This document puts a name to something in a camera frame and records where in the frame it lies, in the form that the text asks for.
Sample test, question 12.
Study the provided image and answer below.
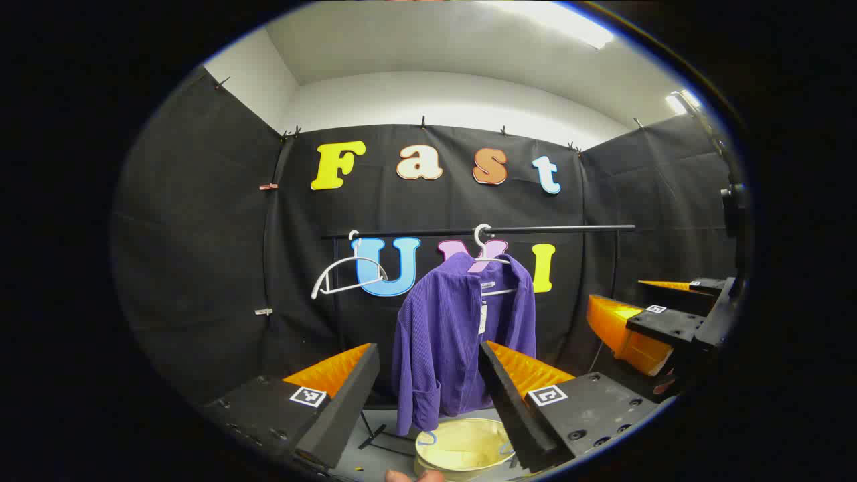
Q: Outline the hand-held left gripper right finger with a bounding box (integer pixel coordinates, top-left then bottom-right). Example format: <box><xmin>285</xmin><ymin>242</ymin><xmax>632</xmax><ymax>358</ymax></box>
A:
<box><xmin>478</xmin><ymin>340</ymin><xmax>662</xmax><ymax>475</ymax></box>

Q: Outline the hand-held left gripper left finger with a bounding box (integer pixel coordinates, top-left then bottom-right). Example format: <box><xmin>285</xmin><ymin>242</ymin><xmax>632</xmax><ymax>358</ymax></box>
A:
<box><xmin>201</xmin><ymin>343</ymin><xmax>381</xmax><ymax>473</ymax></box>

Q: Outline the pale yellow laundry hamper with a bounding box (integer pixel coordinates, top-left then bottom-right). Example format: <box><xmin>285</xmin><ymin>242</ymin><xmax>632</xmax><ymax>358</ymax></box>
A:
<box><xmin>414</xmin><ymin>418</ymin><xmax>516</xmax><ymax>481</ymax></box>

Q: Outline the purple ribbed knit garment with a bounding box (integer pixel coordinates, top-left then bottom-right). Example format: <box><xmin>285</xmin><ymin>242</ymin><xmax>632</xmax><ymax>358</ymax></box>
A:
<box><xmin>392</xmin><ymin>252</ymin><xmax>538</xmax><ymax>437</ymax></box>

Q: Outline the white plastic clothes hanger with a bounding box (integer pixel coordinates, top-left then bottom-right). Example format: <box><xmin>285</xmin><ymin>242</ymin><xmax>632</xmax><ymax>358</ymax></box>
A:
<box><xmin>311</xmin><ymin>230</ymin><xmax>390</xmax><ymax>301</ymax></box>
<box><xmin>469</xmin><ymin>223</ymin><xmax>520</xmax><ymax>299</ymax></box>

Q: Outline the black clothes rack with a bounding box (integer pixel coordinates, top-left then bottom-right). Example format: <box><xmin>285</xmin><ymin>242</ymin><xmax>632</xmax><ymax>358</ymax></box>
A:
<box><xmin>321</xmin><ymin>224</ymin><xmax>637</xmax><ymax>463</ymax></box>

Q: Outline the small ceiling light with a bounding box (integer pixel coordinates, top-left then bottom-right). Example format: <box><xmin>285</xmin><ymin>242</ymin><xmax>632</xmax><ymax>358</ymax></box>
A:
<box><xmin>665</xmin><ymin>90</ymin><xmax>700</xmax><ymax>118</ymax></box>

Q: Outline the black backdrop cloth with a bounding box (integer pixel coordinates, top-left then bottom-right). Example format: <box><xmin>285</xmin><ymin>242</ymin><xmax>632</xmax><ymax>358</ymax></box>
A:
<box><xmin>110</xmin><ymin>64</ymin><xmax>744</xmax><ymax>429</ymax></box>

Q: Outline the row of black clips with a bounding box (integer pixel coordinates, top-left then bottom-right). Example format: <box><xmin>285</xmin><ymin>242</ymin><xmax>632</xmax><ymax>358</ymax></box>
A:
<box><xmin>214</xmin><ymin>76</ymin><xmax>645</xmax><ymax>151</ymax></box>

